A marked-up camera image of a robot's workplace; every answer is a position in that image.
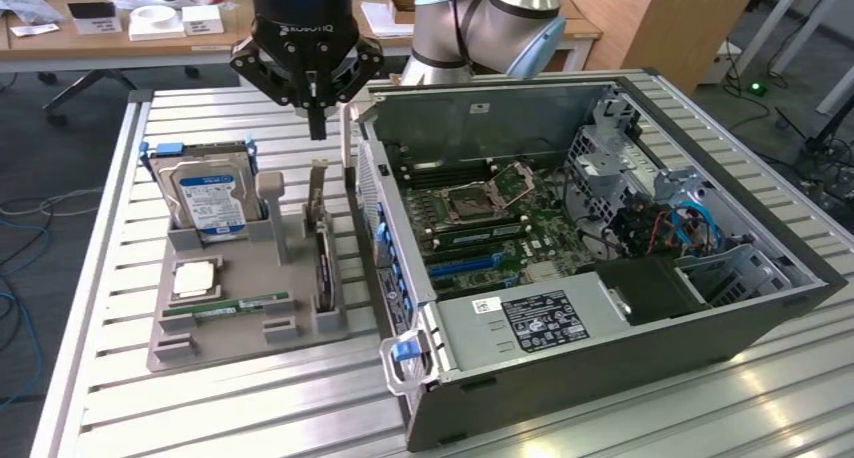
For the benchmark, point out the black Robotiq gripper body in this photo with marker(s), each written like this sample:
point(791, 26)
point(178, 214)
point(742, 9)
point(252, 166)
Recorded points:
point(303, 28)

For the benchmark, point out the graphics card with metal bracket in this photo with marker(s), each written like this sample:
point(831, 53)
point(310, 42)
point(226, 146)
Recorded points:
point(324, 268)

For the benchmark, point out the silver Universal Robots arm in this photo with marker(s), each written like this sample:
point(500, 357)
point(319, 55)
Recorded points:
point(514, 3)

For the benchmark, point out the white paper stack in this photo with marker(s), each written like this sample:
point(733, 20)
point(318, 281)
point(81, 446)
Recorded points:
point(382, 20)

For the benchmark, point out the small white box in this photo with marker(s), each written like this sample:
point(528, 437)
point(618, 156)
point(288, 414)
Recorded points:
point(200, 15)

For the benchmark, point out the flat white box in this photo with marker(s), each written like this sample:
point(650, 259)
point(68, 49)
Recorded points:
point(156, 33)

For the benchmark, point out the white tape roll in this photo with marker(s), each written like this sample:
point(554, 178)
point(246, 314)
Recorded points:
point(142, 15)

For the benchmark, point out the black RAM slot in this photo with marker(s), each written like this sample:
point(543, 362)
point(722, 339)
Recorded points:
point(450, 177)
point(448, 167)
point(451, 182)
point(448, 172)

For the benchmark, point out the hard disk in blue caddy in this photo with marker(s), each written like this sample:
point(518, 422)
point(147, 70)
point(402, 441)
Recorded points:
point(207, 193)

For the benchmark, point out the black and white box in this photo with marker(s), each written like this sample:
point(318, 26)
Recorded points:
point(93, 10)

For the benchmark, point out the black chair base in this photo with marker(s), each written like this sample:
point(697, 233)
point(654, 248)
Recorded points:
point(73, 89)

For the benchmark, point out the wooden desk white legs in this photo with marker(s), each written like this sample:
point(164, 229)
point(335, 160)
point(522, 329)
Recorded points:
point(67, 48)
point(583, 28)

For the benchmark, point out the open socket cover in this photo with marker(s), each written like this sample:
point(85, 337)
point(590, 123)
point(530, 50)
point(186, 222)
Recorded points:
point(504, 172)

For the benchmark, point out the CPU socket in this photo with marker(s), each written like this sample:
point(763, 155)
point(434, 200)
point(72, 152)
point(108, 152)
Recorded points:
point(470, 203)

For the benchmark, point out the white paper label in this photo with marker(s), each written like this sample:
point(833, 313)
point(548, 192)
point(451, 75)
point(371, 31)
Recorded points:
point(33, 30)

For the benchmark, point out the clear plastic bag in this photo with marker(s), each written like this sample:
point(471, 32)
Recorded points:
point(20, 0)

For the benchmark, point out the silver metal disk bay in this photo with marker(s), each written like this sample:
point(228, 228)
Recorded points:
point(603, 170)

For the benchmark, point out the long expansion slot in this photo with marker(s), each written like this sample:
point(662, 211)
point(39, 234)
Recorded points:
point(467, 264)

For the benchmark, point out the silver CPU chip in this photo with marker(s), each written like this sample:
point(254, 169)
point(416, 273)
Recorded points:
point(195, 280)

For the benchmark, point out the grey parts rack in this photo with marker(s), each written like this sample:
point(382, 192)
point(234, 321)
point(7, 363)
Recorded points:
point(267, 288)

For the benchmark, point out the wooden cabinet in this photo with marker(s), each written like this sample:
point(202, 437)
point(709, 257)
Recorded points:
point(674, 28)

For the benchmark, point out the green RAM stick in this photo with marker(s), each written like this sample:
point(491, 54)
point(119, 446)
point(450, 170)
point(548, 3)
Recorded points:
point(227, 304)

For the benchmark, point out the silver chip heatsink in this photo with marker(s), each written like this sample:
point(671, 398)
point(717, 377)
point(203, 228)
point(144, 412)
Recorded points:
point(543, 273)

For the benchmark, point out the white socket box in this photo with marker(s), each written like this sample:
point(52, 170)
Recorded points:
point(723, 68)

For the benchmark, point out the grey power supply unit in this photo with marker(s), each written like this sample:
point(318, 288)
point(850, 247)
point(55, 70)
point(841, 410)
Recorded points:
point(467, 338)

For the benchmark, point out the blue case latch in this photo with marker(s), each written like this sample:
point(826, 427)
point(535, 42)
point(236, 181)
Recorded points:
point(403, 352)

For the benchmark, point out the green indicator light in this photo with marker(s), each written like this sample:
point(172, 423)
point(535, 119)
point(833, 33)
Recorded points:
point(755, 86)

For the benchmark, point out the open dark grey PC case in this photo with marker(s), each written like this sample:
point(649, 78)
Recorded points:
point(601, 378)

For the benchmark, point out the black intrusion switch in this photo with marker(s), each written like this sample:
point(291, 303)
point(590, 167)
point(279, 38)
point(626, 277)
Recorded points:
point(383, 171)

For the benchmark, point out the perforated metal bracket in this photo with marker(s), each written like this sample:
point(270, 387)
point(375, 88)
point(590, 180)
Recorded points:
point(734, 273)

